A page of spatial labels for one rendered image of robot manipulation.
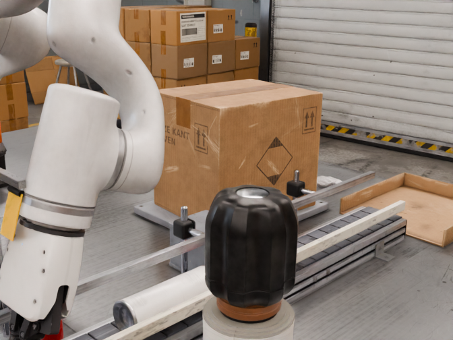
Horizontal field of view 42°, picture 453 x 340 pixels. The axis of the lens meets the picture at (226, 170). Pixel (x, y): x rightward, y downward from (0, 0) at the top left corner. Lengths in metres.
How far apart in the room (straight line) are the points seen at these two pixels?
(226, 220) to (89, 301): 0.59
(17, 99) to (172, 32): 1.21
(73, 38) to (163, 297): 0.37
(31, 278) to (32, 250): 0.03
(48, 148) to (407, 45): 4.58
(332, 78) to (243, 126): 4.29
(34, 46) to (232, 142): 0.47
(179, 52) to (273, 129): 3.28
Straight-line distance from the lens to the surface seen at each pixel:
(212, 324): 0.54
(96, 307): 1.04
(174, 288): 0.88
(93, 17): 0.75
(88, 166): 0.68
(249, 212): 0.48
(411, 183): 1.67
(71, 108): 0.68
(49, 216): 0.68
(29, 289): 0.71
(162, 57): 4.60
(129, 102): 0.76
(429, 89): 5.08
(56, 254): 0.68
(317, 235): 1.19
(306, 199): 1.14
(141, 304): 0.85
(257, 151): 1.24
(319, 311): 1.03
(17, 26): 1.33
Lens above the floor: 1.35
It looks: 18 degrees down
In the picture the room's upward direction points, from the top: 1 degrees clockwise
